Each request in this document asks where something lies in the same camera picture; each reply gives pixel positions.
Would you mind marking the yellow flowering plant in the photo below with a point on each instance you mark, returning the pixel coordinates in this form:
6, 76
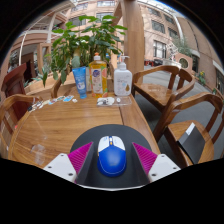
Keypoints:
202, 78

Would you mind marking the long wooden planter box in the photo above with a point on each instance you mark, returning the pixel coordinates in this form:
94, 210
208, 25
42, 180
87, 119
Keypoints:
36, 85

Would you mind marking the yellow dish soap bottle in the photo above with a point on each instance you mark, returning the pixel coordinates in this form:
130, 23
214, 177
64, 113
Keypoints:
98, 78

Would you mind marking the black flat box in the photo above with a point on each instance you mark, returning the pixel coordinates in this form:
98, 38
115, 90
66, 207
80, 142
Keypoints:
192, 143

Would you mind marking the blue and white computer mouse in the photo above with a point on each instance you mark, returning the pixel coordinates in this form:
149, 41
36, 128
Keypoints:
111, 160

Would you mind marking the white pump dispenser bottle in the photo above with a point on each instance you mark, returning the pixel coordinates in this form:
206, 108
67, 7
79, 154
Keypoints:
122, 81

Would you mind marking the bunch of keys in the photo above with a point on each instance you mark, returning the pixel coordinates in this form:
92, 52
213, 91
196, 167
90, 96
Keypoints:
35, 107

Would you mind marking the round dark grey mouse pad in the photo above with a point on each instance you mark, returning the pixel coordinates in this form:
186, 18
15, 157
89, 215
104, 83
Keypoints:
110, 130

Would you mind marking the white stone statue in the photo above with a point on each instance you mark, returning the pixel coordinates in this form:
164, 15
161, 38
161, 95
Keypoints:
173, 51

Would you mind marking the blue squeeze tube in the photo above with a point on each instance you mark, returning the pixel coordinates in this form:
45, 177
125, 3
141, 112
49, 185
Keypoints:
80, 83

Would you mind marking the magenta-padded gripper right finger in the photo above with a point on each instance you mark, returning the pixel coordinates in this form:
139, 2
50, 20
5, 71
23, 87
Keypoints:
163, 166

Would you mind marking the dark red wooden lectern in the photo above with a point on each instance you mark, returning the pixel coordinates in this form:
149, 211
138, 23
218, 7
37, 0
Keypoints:
15, 83

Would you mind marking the clear plastic case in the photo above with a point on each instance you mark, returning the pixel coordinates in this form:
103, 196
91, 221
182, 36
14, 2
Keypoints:
115, 101

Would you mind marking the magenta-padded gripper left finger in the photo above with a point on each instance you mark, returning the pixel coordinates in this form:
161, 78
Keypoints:
60, 166

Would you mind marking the large green potted plant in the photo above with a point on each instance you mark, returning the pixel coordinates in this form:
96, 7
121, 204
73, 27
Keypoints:
83, 36

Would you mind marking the brick planter with round emblem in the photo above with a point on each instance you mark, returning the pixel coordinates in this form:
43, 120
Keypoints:
184, 63

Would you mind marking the black car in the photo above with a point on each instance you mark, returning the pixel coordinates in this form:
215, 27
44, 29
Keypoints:
158, 62

